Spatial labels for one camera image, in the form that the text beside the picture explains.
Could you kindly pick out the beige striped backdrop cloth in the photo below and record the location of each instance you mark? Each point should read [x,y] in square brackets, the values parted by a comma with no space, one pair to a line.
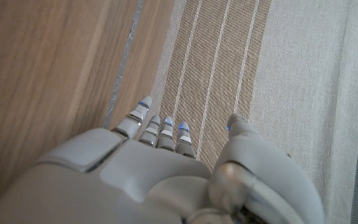
[291,77]

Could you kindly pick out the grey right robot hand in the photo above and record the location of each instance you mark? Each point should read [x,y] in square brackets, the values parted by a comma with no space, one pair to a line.
[135,180]

